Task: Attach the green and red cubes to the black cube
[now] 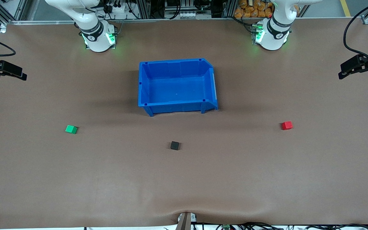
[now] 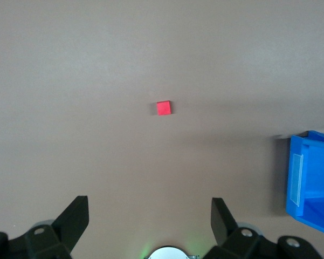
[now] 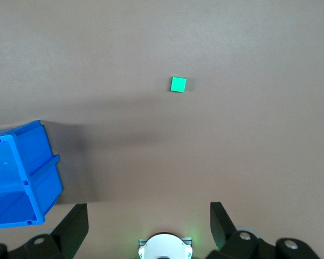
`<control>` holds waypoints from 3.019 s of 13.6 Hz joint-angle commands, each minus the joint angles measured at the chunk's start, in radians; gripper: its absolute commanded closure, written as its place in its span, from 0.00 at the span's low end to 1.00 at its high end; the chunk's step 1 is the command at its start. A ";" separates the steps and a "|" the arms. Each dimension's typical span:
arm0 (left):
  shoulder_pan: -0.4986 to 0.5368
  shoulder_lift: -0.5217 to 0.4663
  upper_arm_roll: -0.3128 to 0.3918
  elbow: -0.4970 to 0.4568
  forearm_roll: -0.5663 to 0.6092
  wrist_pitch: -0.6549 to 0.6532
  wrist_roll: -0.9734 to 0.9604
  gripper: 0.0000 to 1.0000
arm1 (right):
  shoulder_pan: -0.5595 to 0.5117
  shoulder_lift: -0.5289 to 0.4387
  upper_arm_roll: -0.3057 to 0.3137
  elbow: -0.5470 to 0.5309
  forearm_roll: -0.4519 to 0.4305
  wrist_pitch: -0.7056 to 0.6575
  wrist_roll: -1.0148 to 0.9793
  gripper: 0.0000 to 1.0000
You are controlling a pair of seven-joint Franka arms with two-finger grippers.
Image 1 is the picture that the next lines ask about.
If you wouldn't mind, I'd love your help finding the white power strip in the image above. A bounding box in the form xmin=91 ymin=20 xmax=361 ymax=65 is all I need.
xmin=107 ymin=3 xmax=127 ymax=14

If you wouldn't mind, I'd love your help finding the blue plastic storage bin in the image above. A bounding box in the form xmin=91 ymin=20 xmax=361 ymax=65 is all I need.
xmin=138 ymin=58 xmax=219 ymax=117

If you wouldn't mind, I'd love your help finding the aluminium table edge rail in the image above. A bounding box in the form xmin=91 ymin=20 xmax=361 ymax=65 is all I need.
xmin=8 ymin=17 xmax=364 ymax=25

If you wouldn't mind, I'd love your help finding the black cable bundle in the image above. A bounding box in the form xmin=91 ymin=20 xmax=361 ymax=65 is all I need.
xmin=216 ymin=222 xmax=368 ymax=230

